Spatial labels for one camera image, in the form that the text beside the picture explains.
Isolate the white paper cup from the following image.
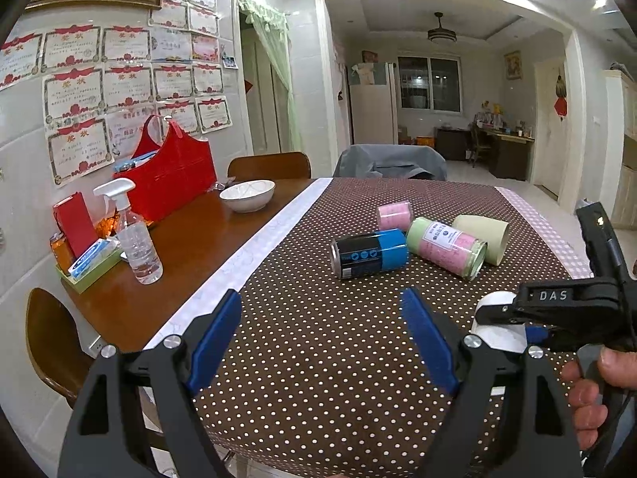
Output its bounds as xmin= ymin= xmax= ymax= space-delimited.
xmin=470 ymin=290 xmax=527 ymax=354

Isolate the pale green cup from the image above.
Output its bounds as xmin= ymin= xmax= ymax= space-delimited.
xmin=452 ymin=215 xmax=511 ymax=266

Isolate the small pink cup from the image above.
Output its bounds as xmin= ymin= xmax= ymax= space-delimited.
xmin=378 ymin=201 xmax=414 ymax=233

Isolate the person's right hand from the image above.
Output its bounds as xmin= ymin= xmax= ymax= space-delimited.
xmin=561 ymin=347 xmax=637 ymax=450

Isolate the pink checkered tablecloth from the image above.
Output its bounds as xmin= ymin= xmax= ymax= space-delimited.
xmin=496 ymin=187 xmax=593 ymax=280

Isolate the pink green cylinder container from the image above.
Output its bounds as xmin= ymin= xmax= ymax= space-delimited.
xmin=407 ymin=217 xmax=487 ymax=280

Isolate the green tray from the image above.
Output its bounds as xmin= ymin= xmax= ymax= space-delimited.
xmin=55 ymin=249 xmax=122 ymax=294

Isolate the white cabinet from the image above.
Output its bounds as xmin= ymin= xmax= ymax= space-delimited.
xmin=600 ymin=70 xmax=636 ymax=230

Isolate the dark wooden desk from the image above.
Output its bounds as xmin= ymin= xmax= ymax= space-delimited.
xmin=434 ymin=125 xmax=534 ymax=181

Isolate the clear spray bottle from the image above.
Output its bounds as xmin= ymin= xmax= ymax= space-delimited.
xmin=94 ymin=178 xmax=163 ymax=285

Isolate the blue white box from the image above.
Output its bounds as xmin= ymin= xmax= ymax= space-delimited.
xmin=68 ymin=239 xmax=119 ymax=280

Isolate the orange can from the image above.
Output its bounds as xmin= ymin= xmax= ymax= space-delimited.
xmin=50 ymin=232 xmax=76 ymax=276

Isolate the desk chair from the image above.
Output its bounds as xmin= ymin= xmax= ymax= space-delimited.
xmin=471 ymin=124 xmax=491 ymax=166

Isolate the red door ornament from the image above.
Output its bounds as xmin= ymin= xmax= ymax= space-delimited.
xmin=554 ymin=74 xmax=568 ymax=120

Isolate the brown polka dot tablecloth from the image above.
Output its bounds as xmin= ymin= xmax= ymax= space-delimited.
xmin=194 ymin=178 xmax=573 ymax=477

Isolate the blue black can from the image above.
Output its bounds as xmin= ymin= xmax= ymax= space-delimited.
xmin=330 ymin=229 xmax=409 ymax=280

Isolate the small framed picture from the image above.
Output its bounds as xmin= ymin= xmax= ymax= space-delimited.
xmin=504 ymin=51 xmax=523 ymax=80

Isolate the grey covered chair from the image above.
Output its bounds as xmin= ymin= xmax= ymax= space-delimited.
xmin=332 ymin=143 xmax=447 ymax=181

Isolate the white bowl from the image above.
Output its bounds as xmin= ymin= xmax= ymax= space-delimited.
xmin=219 ymin=180 xmax=276 ymax=214

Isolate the red felt bag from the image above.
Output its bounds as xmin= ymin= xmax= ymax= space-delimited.
xmin=112 ymin=114 xmax=217 ymax=222

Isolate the white refrigerator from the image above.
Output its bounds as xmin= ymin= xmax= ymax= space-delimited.
xmin=349 ymin=63 xmax=399 ymax=145

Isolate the ceiling lamp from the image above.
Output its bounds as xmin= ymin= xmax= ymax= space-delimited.
xmin=428 ymin=12 xmax=458 ymax=44

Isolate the green door curtain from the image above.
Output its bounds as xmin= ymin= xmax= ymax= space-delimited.
xmin=238 ymin=0 xmax=303 ymax=153

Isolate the window with dark frame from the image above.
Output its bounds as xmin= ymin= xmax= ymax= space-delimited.
xmin=399 ymin=56 xmax=462 ymax=114

